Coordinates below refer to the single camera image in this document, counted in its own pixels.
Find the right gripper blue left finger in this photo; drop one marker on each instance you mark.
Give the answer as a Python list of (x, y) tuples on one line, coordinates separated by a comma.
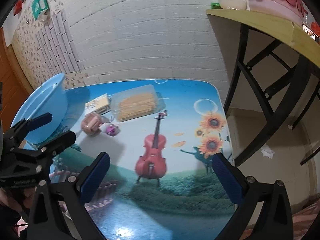
[(91, 177)]

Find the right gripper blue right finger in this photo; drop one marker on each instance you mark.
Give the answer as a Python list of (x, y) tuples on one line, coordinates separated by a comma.
[(230, 178)]

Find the pink earbud case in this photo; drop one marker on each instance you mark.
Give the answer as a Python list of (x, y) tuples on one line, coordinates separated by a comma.
[(90, 124)]

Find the hello kitty figurine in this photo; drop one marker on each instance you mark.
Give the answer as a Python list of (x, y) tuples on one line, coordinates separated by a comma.
[(109, 127)]

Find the clear box of toothpicks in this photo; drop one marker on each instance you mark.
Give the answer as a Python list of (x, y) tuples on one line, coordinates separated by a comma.
[(136, 102)]

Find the left hand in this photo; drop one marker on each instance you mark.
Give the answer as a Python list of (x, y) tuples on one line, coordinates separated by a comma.
[(8, 200)]

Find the crumpled white paper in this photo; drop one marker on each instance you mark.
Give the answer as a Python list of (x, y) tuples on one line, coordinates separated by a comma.
[(267, 151)]

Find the blue plastic basin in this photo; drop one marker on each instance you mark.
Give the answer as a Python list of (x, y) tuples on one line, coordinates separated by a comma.
[(51, 98)]

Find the white yellow carton box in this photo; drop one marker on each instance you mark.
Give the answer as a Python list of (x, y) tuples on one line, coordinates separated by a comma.
[(99, 105)]

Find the wooden door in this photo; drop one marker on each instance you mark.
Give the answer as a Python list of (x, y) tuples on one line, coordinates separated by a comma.
[(16, 87)]

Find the small printed folding table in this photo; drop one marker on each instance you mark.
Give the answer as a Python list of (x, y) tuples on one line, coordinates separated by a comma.
[(161, 183)]

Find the yellow top folding table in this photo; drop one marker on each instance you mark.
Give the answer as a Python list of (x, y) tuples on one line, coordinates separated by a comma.
[(291, 49)]

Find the smartphone with lit screen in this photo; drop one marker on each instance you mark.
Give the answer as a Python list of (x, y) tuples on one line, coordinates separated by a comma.
[(311, 33)]

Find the small green box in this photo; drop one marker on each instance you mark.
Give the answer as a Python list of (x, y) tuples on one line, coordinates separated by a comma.
[(215, 5)]

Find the white bowl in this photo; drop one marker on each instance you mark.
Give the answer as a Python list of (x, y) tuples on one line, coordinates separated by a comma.
[(233, 4)]

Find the pink cute lunch pot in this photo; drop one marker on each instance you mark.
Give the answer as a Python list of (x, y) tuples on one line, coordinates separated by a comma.
[(292, 10)]

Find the red wall box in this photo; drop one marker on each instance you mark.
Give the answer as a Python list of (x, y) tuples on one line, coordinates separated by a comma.
[(18, 7)]

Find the green tissue pack on wall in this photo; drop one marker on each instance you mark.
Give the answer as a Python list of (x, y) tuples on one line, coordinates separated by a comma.
[(39, 7)]

